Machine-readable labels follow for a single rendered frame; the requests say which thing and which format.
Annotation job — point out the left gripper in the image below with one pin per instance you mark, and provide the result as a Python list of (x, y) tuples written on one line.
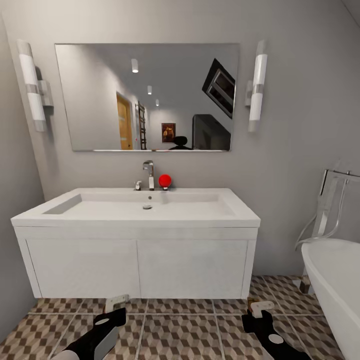
[(119, 315)]

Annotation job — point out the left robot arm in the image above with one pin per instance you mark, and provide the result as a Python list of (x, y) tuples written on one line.
[(96, 344)]

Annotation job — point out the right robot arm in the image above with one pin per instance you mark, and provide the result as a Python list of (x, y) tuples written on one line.
[(274, 347)]

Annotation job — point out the wall mounted light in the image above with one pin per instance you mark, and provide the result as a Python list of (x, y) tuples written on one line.
[(254, 88), (38, 91)]

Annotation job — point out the furniture sink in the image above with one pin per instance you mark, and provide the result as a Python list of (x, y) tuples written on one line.
[(149, 243)]

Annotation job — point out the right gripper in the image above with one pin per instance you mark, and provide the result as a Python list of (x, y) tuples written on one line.
[(251, 324)]

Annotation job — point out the mirror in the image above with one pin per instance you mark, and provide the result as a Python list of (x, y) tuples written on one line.
[(160, 97)]

